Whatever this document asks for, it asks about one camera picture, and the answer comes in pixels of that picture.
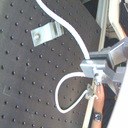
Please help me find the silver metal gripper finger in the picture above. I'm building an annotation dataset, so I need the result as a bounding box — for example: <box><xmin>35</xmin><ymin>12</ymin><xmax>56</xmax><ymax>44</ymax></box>
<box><xmin>80</xmin><ymin>37</ymin><xmax>128</xmax><ymax>94</ymax></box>

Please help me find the white cable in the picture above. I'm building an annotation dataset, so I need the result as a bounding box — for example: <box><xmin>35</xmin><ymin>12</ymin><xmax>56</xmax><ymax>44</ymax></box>
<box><xmin>35</xmin><ymin>0</ymin><xmax>98</xmax><ymax>115</ymax></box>

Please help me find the person's forearm with watch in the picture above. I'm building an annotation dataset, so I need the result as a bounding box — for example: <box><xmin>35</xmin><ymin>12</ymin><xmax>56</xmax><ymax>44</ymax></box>
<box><xmin>91</xmin><ymin>85</ymin><xmax>105</xmax><ymax>128</ymax></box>

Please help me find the black perforated breadboard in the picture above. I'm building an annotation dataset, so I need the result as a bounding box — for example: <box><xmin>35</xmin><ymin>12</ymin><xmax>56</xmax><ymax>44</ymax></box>
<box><xmin>0</xmin><ymin>0</ymin><xmax>102</xmax><ymax>128</ymax></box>

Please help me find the small metal cable connector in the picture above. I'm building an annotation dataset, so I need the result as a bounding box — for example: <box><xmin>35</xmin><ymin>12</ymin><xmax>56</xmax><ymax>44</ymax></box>
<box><xmin>85</xmin><ymin>84</ymin><xmax>96</xmax><ymax>100</ymax></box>

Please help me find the white frame post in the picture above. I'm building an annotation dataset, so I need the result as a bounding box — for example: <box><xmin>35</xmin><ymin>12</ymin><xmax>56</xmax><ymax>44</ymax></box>
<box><xmin>96</xmin><ymin>0</ymin><xmax>109</xmax><ymax>50</ymax></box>

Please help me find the metal cable clip bracket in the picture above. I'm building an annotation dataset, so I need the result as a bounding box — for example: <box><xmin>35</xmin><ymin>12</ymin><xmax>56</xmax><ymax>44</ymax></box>
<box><xmin>31</xmin><ymin>21</ymin><xmax>64</xmax><ymax>47</ymax></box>

